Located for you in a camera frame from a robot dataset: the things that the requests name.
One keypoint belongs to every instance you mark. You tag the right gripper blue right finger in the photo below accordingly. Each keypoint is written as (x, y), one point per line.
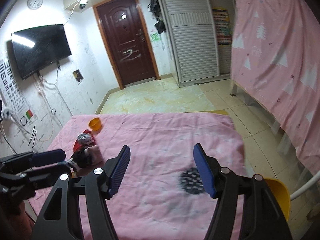
(204, 170)

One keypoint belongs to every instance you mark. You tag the black hanging bags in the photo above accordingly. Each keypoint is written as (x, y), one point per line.
(155, 9)

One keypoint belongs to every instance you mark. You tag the wall mounted black television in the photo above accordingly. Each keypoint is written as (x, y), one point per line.
(38, 47)

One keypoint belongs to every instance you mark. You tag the colourful wall chart poster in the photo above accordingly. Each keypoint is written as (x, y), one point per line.
(223, 26)

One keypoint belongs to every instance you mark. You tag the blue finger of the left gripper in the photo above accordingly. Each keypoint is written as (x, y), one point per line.
(47, 158)

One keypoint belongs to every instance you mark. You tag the black and white cloth pile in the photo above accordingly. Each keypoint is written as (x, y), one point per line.
(79, 160)

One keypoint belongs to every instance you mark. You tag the white security camera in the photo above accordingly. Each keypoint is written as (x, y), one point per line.
(82, 4)

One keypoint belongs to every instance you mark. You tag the dark brown wooden door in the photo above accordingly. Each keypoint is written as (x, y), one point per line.
(125, 36)

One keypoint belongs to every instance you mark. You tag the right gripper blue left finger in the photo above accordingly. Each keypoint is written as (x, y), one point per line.
(116, 168)

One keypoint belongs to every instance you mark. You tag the round white wall clock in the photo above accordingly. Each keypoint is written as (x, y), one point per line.
(34, 4)

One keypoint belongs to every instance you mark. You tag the pink cloth item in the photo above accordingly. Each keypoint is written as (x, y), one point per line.
(93, 155)

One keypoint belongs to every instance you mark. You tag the pink tree pattern curtain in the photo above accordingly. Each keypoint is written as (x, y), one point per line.
(275, 59)

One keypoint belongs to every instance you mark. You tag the grey cloth ball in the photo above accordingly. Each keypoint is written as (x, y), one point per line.
(85, 139)

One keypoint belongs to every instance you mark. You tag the white louvered wardrobe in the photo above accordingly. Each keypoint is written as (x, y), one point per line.
(193, 38)

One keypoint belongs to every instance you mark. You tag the pink bed sheet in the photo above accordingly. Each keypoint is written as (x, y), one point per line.
(153, 202)

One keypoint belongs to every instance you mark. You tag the eye chart poster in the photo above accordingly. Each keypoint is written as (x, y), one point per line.
(14, 99)

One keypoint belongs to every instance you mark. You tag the small orange plastic bowl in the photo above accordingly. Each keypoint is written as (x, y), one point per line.
(95, 124)

